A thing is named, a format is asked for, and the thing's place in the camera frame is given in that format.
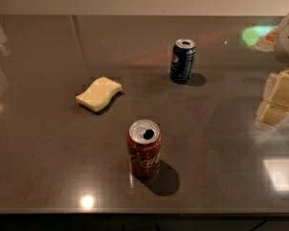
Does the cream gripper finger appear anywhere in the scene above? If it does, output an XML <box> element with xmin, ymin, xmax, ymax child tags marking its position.
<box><xmin>254</xmin><ymin>101</ymin><xmax>288</xmax><ymax>131</ymax></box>
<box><xmin>263</xmin><ymin>68</ymin><xmax>289</xmax><ymax>111</ymax></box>

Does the red coke can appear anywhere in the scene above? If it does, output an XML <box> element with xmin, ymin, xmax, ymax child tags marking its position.
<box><xmin>126</xmin><ymin>119</ymin><xmax>162</xmax><ymax>178</ymax></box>

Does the blue pepsi can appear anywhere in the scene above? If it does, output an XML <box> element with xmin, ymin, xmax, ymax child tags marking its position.
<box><xmin>170</xmin><ymin>38</ymin><xmax>196</xmax><ymax>84</ymax></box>

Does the yellow sponge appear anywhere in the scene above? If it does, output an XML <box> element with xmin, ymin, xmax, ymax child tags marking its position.
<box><xmin>76</xmin><ymin>77</ymin><xmax>122</xmax><ymax>113</ymax></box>

